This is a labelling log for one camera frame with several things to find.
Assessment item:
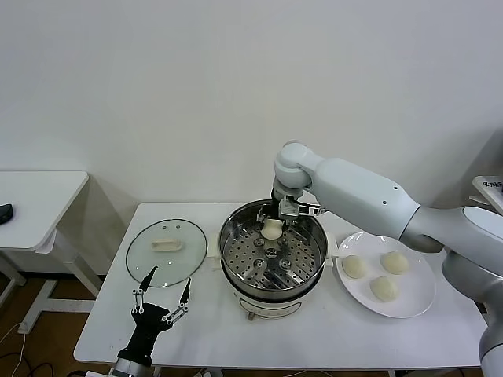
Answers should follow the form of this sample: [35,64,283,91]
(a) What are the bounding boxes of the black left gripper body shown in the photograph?
[116,302,174,365]

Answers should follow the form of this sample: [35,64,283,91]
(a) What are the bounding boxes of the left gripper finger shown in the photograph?
[162,276,193,326]
[131,265,160,314]

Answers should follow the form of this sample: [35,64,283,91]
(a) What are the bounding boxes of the white steamed baozi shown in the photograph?
[260,218,283,241]
[370,276,400,304]
[380,251,409,276]
[341,254,369,280]

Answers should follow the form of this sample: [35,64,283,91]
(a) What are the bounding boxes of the round glass pot lid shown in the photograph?
[125,218,208,289]

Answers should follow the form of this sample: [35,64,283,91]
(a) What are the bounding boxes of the stainless steel steamer pot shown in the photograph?
[218,199,329,299]

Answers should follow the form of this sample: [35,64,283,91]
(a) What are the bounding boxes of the white side table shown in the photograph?
[0,170,106,335]

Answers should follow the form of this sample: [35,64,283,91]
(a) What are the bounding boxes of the white oval plate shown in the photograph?
[336,230,437,319]

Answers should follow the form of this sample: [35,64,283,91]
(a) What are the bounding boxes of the white labelled stand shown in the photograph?
[468,174,503,216]

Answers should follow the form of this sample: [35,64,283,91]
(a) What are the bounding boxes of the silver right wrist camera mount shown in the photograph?
[277,197,328,220]

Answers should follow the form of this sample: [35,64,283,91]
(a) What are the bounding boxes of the thin black cable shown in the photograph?
[19,361,54,377]

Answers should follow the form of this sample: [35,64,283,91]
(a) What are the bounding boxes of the thin white cable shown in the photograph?
[0,322,28,377]

